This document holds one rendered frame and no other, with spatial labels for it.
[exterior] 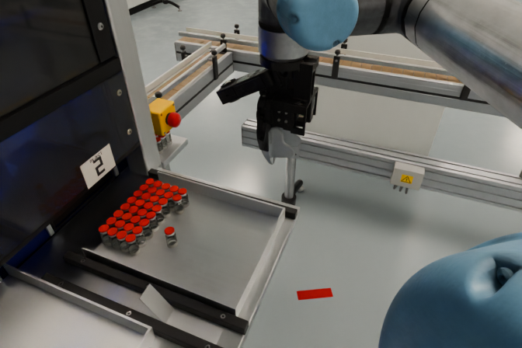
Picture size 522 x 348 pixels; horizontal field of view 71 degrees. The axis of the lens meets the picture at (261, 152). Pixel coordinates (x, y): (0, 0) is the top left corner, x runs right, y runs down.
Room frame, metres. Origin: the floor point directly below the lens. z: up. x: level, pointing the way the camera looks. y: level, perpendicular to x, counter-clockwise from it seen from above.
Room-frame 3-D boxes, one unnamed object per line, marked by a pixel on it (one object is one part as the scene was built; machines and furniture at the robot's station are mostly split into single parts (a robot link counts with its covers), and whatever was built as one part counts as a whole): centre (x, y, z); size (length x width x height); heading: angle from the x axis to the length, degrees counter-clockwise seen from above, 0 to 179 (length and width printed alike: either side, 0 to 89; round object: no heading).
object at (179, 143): (0.87, 0.31, 0.87); 0.14 x 0.13 x 0.02; 68
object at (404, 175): (1.17, -0.62, 0.50); 0.12 x 0.05 x 0.09; 68
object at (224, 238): (0.52, 0.15, 0.90); 0.34 x 0.26 x 0.04; 68
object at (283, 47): (0.52, -0.03, 1.32); 0.08 x 0.08 x 0.05
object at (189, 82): (1.16, 0.30, 0.92); 0.69 x 0.16 x 0.16; 158
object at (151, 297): (0.33, 0.14, 0.91); 0.14 x 0.03 x 0.06; 69
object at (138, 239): (0.55, 0.23, 0.90); 0.18 x 0.02 x 0.05; 158
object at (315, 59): (0.52, -0.04, 1.24); 0.09 x 0.08 x 0.12; 68
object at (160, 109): (0.84, 0.28, 0.99); 0.08 x 0.07 x 0.07; 68
